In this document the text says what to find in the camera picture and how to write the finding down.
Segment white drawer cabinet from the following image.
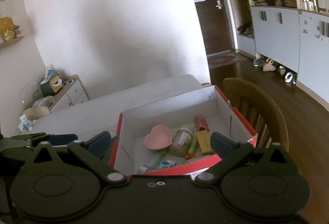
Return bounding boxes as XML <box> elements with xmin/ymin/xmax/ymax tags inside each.
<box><xmin>49</xmin><ymin>74</ymin><xmax>90</xmax><ymax>113</ymax></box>

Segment wooden chair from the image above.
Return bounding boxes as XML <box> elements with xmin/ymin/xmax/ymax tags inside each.
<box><xmin>223</xmin><ymin>78</ymin><xmax>289</xmax><ymax>150</ymax></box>

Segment pink heart-shaped dish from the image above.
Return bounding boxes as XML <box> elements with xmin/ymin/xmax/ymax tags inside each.
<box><xmin>144</xmin><ymin>124</ymin><xmax>172</xmax><ymax>150</ymax></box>

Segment white sunglasses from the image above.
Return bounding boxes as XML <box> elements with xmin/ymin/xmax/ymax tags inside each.
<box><xmin>63</xmin><ymin>79</ymin><xmax>74</xmax><ymax>87</ymax></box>

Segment small blue white figurine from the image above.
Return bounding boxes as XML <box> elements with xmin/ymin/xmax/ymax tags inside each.
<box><xmin>158</xmin><ymin>160</ymin><xmax>176</xmax><ymax>170</ymax></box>

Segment bright green tube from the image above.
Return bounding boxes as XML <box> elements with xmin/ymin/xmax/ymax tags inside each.
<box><xmin>187</xmin><ymin>139</ymin><xmax>198</xmax><ymax>155</ymax></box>

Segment green white glue stick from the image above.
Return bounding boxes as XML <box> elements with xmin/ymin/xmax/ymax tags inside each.
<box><xmin>147</xmin><ymin>148</ymin><xmax>168</xmax><ymax>168</ymax></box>

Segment grey shoe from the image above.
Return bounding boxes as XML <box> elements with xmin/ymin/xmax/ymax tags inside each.
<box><xmin>253</xmin><ymin>59</ymin><xmax>264</xmax><ymax>68</ymax></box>

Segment white red cardboard box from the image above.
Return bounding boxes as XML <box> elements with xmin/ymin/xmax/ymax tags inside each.
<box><xmin>110</xmin><ymin>86</ymin><xmax>257</xmax><ymax>175</ymax></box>

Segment red door mat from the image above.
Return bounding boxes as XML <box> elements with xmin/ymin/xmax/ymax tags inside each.
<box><xmin>207</xmin><ymin>52</ymin><xmax>247</xmax><ymax>70</ymax></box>

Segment wooden wall shelf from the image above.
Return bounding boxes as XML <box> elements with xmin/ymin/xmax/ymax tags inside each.
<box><xmin>0</xmin><ymin>36</ymin><xmax>24</xmax><ymax>49</ymax></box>

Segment pink shoe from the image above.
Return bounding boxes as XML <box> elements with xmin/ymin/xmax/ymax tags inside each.
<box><xmin>263</xmin><ymin>59</ymin><xmax>277</xmax><ymax>72</ymax></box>

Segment green yellow tissue box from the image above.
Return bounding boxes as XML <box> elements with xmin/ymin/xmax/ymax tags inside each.
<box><xmin>40</xmin><ymin>75</ymin><xmax>63</xmax><ymax>97</ymax></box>

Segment light blue wall cabinet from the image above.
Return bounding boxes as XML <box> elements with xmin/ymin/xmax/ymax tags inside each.
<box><xmin>226</xmin><ymin>0</ymin><xmax>328</xmax><ymax>107</ymax></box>

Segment clear plastic bag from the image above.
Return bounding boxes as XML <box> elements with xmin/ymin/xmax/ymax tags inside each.
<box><xmin>32</xmin><ymin>95</ymin><xmax>54</xmax><ymax>108</ymax></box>

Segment yellow rectangular box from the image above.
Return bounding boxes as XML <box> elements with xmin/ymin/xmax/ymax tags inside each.
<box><xmin>196</xmin><ymin>130</ymin><xmax>215</xmax><ymax>156</ymax></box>

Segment orange red small toy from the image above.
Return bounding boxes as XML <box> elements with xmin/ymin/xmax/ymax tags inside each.
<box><xmin>184</xmin><ymin>153</ymin><xmax>202</xmax><ymax>162</ymax></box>

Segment green lid beige jar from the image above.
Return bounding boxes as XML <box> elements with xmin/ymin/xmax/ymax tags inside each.
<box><xmin>169</xmin><ymin>124</ymin><xmax>195</xmax><ymax>158</ymax></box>

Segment brown cardboard box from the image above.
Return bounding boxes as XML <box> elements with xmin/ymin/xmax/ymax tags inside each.
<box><xmin>23</xmin><ymin>107</ymin><xmax>51</xmax><ymax>121</ymax></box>

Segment dark brown door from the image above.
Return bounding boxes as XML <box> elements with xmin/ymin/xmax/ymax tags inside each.
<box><xmin>194</xmin><ymin>0</ymin><xmax>231</xmax><ymax>55</ymax></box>

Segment golden decorative ornament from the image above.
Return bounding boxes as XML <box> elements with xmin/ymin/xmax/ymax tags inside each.
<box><xmin>0</xmin><ymin>17</ymin><xmax>22</xmax><ymax>42</ymax></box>

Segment white blue tube package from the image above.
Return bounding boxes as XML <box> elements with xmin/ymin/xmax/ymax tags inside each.
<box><xmin>18</xmin><ymin>114</ymin><xmax>36</xmax><ymax>133</ymax></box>

